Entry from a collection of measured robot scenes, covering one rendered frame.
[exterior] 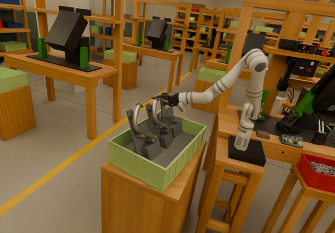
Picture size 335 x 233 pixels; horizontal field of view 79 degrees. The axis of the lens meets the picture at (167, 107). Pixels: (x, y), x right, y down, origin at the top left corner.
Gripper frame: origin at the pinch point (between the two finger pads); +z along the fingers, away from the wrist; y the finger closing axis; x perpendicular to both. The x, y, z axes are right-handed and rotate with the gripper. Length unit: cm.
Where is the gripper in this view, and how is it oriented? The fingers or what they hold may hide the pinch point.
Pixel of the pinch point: (160, 100)
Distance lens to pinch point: 132.2
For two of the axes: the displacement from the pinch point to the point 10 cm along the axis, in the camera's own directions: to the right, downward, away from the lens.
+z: -9.1, 0.6, 4.1
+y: -4.0, -4.2, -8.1
